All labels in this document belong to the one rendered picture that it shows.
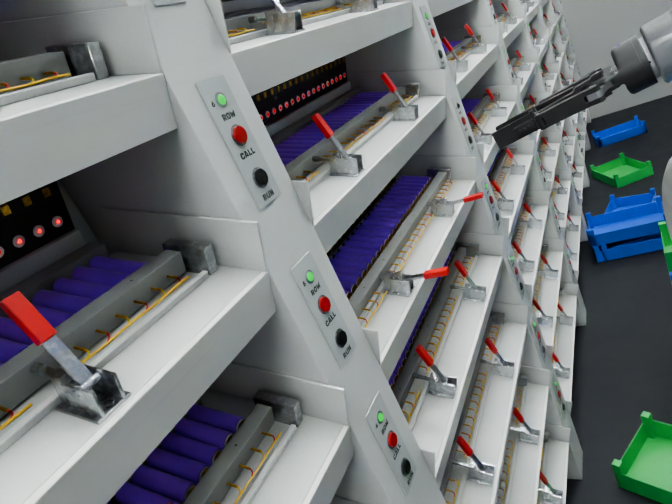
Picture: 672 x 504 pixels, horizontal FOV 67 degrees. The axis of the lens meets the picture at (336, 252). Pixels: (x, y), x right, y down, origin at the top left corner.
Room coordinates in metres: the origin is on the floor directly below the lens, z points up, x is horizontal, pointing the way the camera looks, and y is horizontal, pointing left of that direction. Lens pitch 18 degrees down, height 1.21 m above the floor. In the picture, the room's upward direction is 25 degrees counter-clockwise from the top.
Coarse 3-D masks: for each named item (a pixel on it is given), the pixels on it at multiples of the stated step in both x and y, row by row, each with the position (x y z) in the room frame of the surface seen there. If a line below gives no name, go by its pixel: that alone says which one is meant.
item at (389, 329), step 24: (408, 168) 1.09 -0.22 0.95; (432, 168) 1.05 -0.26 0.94; (456, 168) 1.03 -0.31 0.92; (456, 192) 0.97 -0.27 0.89; (456, 216) 0.87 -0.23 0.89; (432, 240) 0.79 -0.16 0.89; (408, 264) 0.73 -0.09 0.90; (432, 264) 0.72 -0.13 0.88; (432, 288) 0.73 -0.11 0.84; (384, 312) 0.62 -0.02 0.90; (408, 312) 0.62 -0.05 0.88; (384, 336) 0.57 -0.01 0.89; (408, 336) 0.62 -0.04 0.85; (384, 360) 0.53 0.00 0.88
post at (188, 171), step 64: (0, 0) 0.52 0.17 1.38; (64, 0) 0.48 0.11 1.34; (128, 0) 0.45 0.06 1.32; (192, 0) 0.51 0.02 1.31; (192, 64) 0.47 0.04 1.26; (192, 128) 0.44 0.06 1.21; (256, 128) 0.51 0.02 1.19; (128, 192) 0.51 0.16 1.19; (192, 192) 0.46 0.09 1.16; (320, 256) 0.51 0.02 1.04; (384, 384) 0.51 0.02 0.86
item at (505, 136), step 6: (528, 114) 0.79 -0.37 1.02; (516, 120) 0.80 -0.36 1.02; (522, 120) 0.79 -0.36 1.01; (504, 126) 0.81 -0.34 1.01; (510, 126) 0.80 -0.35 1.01; (498, 132) 0.81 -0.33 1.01; (504, 132) 0.81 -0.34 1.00; (510, 132) 0.80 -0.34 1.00; (528, 132) 0.79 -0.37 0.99; (498, 138) 0.82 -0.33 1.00; (504, 138) 0.81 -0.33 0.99; (510, 138) 0.81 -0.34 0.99; (516, 138) 0.80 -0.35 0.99; (498, 144) 0.82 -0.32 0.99; (504, 144) 0.81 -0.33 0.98
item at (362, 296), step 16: (432, 192) 0.93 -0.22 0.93; (416, 208) 0.87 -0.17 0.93; (416, 224) 0.84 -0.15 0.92; (400, 240) 0.76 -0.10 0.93; (384, 256) 0.72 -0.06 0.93; (368, 272) 0.69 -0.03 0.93; (384, 272) 0.70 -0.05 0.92; (368, 288) 0.64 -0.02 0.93; (352, 304) 0.61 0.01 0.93; (368, 320) 0.60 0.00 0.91
